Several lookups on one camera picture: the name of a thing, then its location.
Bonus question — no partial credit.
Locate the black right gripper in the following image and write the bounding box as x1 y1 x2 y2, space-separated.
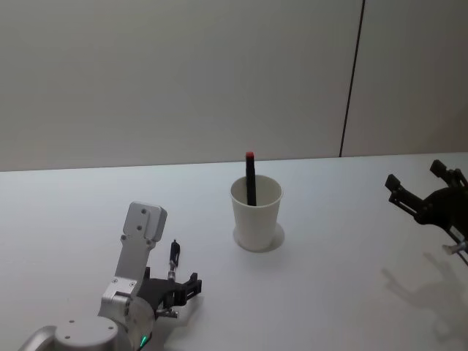
385 159 468 235

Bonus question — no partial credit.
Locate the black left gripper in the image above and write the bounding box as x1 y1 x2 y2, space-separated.
137 267 203 312

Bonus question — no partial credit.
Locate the white paper cup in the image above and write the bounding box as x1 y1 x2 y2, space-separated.
230 174 284 252

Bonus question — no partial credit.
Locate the black pen with red cap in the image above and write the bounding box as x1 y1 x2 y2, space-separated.
245 151 258 207

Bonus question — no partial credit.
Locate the dark cable with silver plug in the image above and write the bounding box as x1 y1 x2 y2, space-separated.
167 238 183 282

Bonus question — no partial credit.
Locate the thin cable with white plug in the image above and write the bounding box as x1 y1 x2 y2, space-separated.
442 233 468 266

